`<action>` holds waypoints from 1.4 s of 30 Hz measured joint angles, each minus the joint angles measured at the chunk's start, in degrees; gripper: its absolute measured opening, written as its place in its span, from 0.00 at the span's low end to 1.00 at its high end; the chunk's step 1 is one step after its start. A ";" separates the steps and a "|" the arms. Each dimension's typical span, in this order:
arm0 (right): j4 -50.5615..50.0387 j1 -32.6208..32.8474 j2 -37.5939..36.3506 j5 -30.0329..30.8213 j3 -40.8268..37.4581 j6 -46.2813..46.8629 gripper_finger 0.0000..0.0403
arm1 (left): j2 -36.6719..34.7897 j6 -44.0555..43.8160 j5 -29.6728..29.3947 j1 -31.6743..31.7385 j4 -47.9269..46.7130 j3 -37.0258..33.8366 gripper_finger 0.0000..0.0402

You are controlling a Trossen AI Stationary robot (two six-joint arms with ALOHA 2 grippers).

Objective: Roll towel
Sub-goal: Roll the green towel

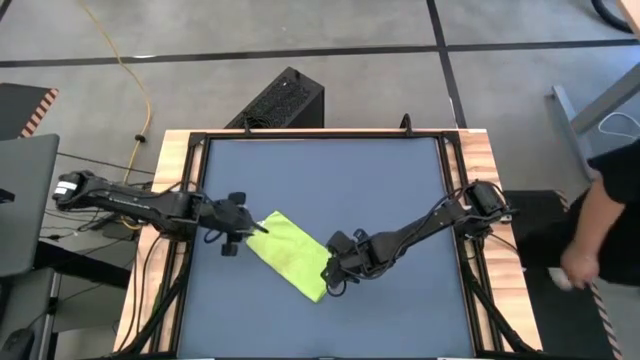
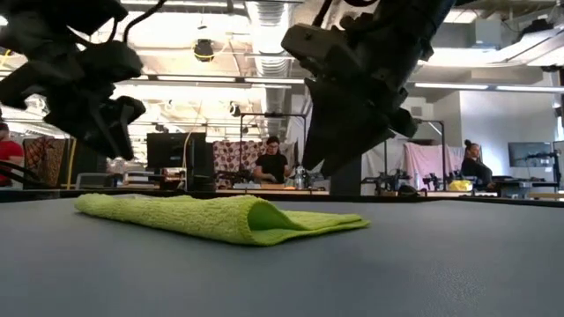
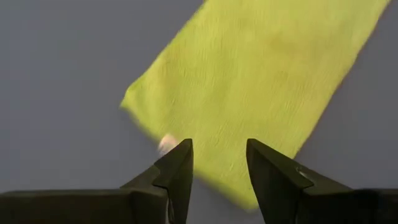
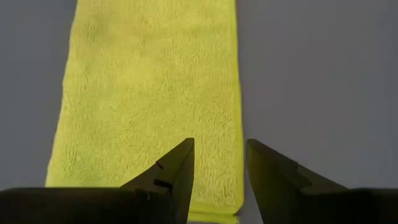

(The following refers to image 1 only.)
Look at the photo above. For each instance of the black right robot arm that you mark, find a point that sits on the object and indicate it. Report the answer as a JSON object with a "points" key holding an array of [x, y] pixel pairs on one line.
{"points": [[430, 222]]}

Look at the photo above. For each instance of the light wooden table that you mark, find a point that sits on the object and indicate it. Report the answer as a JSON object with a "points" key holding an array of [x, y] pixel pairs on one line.
{"points": [[477, 155]]}

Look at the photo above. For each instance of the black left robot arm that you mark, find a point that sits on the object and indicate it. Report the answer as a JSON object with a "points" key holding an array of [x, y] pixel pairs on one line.
{"points": [[130, 202]]}

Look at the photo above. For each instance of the black mat with striped edge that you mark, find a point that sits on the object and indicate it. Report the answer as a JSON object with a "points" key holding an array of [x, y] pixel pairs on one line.
{"points": [[17, 107], [550, 325]]}

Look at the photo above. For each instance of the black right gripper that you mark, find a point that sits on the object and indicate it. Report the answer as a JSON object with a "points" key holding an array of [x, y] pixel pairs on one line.
{"points": [[360, 255]]}

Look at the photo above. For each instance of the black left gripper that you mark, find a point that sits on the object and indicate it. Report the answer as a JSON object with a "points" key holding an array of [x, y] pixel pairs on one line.
{"points": [[225, 215]]}

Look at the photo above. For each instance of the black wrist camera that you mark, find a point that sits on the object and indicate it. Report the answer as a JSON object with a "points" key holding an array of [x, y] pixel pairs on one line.
{"points": [[340, 241], [229, 248]]}

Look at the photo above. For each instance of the yellow-green microfibre towel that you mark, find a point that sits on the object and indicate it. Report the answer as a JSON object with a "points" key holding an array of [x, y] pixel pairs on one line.
{"points": [[292, 252]]}

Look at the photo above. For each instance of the wooden desk corner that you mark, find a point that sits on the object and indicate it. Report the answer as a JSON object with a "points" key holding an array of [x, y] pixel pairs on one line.
{"points": [[632, 10]]}

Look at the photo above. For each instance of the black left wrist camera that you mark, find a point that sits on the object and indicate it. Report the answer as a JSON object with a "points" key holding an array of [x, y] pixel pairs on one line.
{"points": [[229, 248]]}

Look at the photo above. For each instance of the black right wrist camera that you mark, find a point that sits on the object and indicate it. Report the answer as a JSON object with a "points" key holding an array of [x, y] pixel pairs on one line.
{"points": [[340, 241]]}

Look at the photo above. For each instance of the black computer tower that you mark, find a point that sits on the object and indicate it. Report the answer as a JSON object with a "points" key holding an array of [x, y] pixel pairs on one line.
{"points": [[280, 102]]}

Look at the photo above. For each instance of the black aluminium table frame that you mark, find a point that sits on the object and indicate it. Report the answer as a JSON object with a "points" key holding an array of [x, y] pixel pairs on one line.
{"points": [[325, 134]]}

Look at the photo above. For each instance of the grey desk leg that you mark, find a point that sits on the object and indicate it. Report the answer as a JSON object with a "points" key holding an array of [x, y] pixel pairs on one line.
{"points": [[570, 120]]}

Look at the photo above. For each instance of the person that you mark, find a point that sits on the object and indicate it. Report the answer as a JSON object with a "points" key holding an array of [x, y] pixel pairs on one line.
{"points": [[620, 175]]}

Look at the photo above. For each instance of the black computer mouse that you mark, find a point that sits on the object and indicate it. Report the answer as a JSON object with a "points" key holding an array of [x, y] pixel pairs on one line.
{"points": [[15, 345]]}

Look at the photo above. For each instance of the white object in person's hand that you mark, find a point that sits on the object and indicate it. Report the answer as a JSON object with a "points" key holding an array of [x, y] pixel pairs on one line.
{"points": [[560, 280]]}

